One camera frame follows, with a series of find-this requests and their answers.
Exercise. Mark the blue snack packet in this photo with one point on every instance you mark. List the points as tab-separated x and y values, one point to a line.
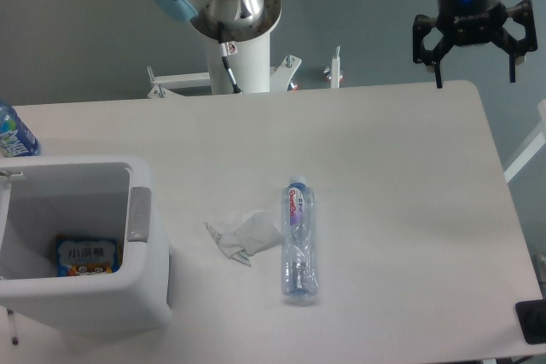
79	256

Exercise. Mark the blue labelled water bottle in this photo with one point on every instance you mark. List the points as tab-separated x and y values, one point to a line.
16	138

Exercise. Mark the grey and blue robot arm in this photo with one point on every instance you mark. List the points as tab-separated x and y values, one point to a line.
516	38

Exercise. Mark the clear plastic bottle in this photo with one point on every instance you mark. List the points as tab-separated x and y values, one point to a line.
299	260

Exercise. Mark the white trash can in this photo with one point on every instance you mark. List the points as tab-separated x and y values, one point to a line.
94	196

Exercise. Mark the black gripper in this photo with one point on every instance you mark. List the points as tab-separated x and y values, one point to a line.
467	14

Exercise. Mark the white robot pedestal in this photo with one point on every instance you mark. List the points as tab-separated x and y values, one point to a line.
236	38

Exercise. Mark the white paper wrapper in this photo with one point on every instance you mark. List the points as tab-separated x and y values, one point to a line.
241	235

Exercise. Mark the black device at table edge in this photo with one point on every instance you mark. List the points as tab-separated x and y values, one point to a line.
531	316

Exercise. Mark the white frame leg right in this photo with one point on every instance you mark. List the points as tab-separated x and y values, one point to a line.
531	145

